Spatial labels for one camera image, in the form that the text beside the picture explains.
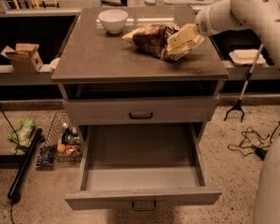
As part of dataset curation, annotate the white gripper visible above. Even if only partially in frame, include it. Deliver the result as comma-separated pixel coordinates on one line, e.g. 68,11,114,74
167,7,217,54

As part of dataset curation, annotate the brown chip bag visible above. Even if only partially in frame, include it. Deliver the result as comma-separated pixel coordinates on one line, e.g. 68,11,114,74
122,23,189,61

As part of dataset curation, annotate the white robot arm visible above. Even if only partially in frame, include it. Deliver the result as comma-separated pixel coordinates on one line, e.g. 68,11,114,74
194,0,280,224

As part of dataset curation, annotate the closed grey upper drawer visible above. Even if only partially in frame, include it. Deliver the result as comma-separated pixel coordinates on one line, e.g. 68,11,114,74
63,97,217,125

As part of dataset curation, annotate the grey drawer cabinet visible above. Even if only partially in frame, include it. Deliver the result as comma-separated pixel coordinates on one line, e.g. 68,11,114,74
50,5,231,212

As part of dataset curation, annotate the open grey middle drawer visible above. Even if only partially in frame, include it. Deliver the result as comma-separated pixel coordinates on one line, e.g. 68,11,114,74
65,123,222,211

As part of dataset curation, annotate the blue snack bag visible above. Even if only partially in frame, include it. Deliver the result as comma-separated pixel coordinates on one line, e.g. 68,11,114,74
35,147,53,168

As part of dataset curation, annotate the green snack bag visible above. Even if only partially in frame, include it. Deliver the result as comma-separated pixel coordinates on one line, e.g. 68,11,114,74
7,118,35,155

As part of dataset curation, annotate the white foam takeout container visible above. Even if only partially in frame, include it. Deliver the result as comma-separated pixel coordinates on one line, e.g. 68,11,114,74
229,49,258,66

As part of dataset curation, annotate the white ceramic bowl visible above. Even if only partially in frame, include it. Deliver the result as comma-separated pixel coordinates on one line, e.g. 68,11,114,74
98,9,128,34

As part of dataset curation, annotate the grabber reacher tool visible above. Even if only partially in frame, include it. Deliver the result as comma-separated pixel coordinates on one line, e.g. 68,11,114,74
224,44,264,121

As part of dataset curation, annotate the white plate behind cabinet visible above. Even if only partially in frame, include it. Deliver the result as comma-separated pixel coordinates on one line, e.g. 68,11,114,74
49,58,60,70

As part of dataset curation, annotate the brown cardboard box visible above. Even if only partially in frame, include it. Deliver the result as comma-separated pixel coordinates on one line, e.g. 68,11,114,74
1,43,43,74

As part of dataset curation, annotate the orange fruit in basket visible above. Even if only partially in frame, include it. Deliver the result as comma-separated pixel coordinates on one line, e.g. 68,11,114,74
57,144,66,153

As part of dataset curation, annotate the black floor bar left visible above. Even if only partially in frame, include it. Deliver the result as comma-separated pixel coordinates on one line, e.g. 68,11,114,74
7,129,42,203

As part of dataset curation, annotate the black power adapter cable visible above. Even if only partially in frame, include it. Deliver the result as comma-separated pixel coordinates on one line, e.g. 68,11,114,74
227,101,280,161

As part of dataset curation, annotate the wire mesh basket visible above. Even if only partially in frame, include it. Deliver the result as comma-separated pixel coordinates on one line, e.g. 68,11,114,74
45,112,83,162

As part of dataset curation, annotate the black cable left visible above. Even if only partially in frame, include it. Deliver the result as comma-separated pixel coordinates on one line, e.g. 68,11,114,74
0,79,21,224

